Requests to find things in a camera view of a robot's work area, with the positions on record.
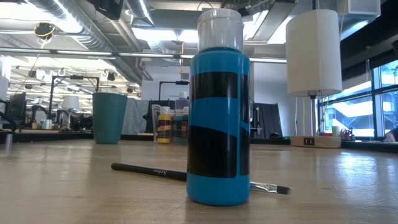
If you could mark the small orange yellow paint bottle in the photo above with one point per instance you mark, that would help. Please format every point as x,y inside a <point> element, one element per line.
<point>164,127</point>

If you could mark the clear plastic bin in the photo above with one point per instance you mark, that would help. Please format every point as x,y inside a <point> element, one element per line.
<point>154,121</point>

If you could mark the light grey fabric panel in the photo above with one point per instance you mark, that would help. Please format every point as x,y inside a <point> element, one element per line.
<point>135,116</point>

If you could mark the person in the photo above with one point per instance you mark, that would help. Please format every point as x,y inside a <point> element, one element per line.
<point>391,135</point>

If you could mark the small white shade lamp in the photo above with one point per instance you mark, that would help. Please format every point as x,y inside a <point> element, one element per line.
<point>70,102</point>

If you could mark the dark grey fabric panel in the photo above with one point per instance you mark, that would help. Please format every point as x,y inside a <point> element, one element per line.
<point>270,119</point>

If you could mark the silver ventilation duct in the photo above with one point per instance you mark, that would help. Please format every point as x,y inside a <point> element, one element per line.
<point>87,28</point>

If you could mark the red container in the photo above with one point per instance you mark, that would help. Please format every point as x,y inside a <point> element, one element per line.
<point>326,134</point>

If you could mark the teal green plastic cup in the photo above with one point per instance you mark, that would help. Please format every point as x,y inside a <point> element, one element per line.
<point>109,118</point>

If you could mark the large purple paint bottle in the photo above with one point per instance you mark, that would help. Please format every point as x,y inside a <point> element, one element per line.
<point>182,101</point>

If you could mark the small olive green paint bottle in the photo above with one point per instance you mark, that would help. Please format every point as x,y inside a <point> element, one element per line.
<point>185,124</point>

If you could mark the black background rig frame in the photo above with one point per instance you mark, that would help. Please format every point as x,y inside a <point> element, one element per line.
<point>76,77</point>
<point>174,82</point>

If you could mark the black computer monitor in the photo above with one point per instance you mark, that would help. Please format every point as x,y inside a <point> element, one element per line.
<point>17,107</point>

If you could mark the white shade wooden base lamp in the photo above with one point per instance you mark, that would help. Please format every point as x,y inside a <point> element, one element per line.
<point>312,53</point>

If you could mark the light green container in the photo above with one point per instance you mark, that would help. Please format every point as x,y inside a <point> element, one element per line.
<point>335,130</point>

